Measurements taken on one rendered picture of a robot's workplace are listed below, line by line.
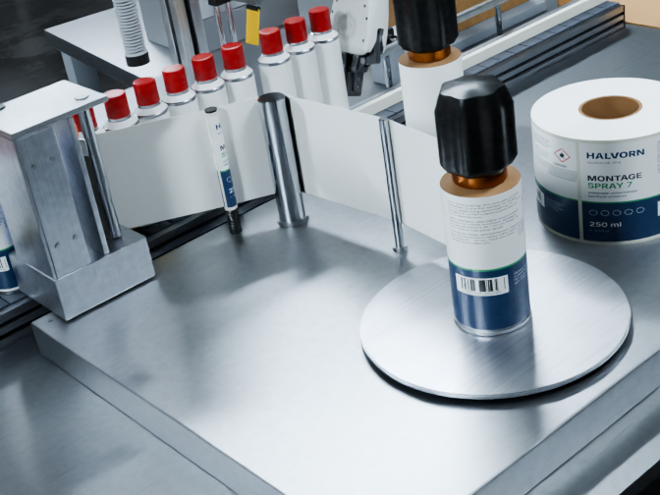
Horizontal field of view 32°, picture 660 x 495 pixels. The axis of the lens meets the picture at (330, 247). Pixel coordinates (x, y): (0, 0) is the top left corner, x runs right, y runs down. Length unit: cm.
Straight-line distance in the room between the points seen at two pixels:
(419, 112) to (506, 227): 41
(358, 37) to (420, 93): 29
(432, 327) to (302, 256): 28
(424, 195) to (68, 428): 52
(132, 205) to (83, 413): 33
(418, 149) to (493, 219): 21
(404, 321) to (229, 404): 23
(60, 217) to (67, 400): 23
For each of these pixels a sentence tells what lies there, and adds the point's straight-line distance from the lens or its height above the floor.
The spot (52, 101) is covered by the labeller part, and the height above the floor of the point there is 114.
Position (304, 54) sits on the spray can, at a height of 103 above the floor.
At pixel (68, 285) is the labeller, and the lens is 152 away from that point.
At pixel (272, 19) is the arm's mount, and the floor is 85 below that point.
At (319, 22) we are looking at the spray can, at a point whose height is 107.
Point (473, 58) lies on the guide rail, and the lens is 208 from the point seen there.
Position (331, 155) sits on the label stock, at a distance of 157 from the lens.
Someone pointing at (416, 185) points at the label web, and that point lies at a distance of 146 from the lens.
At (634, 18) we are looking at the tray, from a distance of 244.
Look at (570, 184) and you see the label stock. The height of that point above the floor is 96.
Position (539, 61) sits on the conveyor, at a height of 85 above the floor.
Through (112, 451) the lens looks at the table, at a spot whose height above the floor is 83.
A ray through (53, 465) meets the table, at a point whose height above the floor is 83.
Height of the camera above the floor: 163
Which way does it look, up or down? 28 degrees down
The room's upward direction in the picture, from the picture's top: 9 degrees counter-clockwise
